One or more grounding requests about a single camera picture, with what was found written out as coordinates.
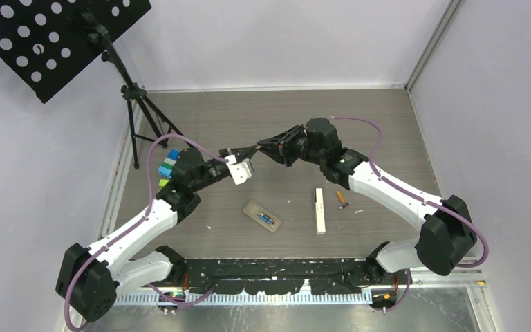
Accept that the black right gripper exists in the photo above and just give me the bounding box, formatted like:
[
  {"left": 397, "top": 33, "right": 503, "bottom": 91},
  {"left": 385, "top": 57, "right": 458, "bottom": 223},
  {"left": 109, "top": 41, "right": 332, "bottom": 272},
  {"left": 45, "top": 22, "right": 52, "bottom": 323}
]
[{"left": 257, "top": 124, "right": 326, "bottom": 168}]

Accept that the blue battery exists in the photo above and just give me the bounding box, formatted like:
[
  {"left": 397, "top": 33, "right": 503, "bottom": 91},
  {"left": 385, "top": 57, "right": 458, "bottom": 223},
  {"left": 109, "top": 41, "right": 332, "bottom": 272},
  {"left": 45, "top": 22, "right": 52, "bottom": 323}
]
[{"left": 259, "top": 212, "right": 275, "bottom": 225}]

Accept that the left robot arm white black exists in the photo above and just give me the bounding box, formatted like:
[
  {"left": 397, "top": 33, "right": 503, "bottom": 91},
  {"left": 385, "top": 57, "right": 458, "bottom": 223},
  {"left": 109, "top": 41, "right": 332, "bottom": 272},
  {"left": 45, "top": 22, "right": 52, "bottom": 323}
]
[{"left": 55, "top": 145, "right": 258, "bottom": 331}]

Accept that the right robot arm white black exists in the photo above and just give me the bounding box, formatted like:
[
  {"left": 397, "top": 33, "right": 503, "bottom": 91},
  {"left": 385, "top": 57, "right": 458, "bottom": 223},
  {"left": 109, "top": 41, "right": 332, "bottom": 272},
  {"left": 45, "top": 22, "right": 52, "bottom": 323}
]
[{"left": 257, "top": 118, "right": 478, "bottom": 284}]

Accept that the white slim remote control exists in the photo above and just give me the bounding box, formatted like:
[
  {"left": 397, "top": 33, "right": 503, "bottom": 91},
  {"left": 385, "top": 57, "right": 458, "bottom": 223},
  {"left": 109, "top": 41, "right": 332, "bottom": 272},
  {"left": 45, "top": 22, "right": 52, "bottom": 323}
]
[{"left": 315, "top": 187, "right": 326, "bottom": 235}]

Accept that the grey toy brick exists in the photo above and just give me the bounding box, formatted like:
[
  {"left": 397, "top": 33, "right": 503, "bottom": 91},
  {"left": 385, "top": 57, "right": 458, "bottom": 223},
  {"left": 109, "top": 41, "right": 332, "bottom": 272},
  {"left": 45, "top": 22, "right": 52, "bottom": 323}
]
[{"left": 163, "top": 158, "right": 176, "bottom": 167}]

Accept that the green blue toy brick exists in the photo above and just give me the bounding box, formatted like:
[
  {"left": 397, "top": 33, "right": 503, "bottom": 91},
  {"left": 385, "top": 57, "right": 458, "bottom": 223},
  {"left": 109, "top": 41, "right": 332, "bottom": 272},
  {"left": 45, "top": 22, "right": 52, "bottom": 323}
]
[{"left": 158, "top": 163, "right": 172, "bottom": 178}]

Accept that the orange battery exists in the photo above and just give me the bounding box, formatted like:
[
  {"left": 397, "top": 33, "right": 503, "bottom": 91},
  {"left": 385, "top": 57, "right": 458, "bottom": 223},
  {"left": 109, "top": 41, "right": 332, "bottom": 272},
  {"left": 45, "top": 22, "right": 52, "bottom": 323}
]
[{"left": 336, "top": 191, "right": 345, "bottom": 204}]

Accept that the black perforated music stand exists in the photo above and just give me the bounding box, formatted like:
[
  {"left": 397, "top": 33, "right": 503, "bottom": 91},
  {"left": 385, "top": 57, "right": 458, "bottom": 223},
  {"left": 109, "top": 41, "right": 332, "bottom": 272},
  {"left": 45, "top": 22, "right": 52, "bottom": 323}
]
[{"left": 0, "top": 1, "right": 182, "bottom": 151}]

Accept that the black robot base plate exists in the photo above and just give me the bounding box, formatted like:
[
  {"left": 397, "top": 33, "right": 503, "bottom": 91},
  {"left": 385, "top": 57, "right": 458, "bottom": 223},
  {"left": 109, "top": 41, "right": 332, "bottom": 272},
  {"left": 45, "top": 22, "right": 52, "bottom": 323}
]
[{"left": 140, "top": 257, "right": 414, "bottom": 297}]

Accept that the aluminium rail frame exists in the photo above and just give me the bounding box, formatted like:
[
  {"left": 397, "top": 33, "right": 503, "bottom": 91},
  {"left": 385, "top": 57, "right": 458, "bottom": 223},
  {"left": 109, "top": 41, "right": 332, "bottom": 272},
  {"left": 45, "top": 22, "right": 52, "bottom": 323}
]
[{"left": 113, "top": 268, "right": 485, "bottom": 308}]

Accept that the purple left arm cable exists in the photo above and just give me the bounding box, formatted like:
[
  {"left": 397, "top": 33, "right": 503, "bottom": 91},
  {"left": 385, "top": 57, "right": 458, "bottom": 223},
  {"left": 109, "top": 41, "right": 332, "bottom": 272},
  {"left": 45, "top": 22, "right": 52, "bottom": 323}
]
[{"left": 63, "top": 133, "right": 230, "bottom": 332}]

